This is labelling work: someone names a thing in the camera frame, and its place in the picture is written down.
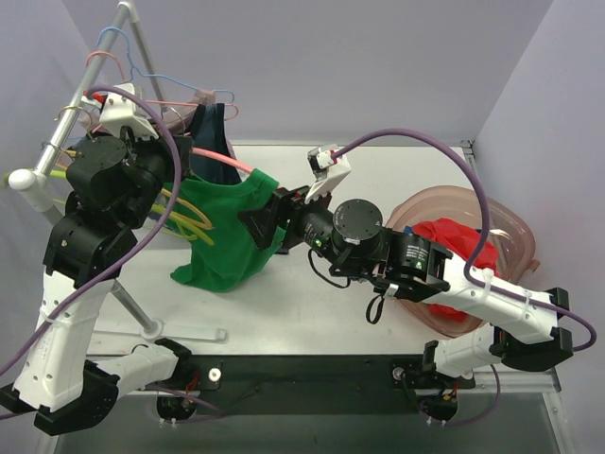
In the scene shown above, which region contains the purple cable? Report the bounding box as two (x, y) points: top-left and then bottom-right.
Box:
(330, 128), (597, 427)
(0, 83), (228, 422)

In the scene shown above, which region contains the silver clothes rack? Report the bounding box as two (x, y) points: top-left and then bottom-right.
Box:
(7, 0), (228, 342)

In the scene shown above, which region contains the dark grey-blue tank top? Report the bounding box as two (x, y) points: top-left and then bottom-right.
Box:
(187, 103), (242, 185)

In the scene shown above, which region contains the light blue wire hanger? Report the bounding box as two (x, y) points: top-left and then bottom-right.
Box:
(96, 26), (235, 108)

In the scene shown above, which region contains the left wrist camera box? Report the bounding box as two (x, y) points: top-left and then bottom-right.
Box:
(91, 92), (160, 140)

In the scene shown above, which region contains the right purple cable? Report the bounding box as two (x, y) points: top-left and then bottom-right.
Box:
(330, 128), (597, 427)

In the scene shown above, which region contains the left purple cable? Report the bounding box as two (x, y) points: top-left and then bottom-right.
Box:
(0, 83), (228, 422)

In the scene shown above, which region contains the lime green hanger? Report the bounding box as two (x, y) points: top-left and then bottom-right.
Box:
(2, 167), (215, 246)

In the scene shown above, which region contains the red tank top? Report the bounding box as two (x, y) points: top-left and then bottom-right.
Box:
(411, 218), (498, 323)

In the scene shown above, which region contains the pink plastic hanger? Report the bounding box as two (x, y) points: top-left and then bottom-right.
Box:
(92, 96), (256, 177)

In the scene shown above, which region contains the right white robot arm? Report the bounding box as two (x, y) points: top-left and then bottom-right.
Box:
(237, 187), (574, 386)

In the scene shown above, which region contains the green tank top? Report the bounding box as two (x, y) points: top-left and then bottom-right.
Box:
(170, 169), (285, 292)

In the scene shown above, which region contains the pink wire hanger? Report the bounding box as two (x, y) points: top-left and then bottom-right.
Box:
(84, 49), (127, 84)

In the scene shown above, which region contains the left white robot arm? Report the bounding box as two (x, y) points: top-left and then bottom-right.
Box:
(1, 135), (193, 436)

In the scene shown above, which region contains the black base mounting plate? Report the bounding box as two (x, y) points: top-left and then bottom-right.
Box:
(156, 354), (475, 421)

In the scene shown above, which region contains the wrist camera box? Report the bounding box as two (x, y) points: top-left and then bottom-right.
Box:
(91, 92), (160, 140)
(304, 144), (352, 204)

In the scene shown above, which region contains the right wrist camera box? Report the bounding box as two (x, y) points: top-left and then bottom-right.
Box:
(304, 144), (352, 204)

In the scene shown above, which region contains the yellow plastic hanger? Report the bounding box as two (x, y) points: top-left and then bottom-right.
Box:
(54, 106), (216, 242)

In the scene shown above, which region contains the pink translucent plastic basin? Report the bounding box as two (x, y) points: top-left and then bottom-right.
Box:
(387, 185), (540, 338)

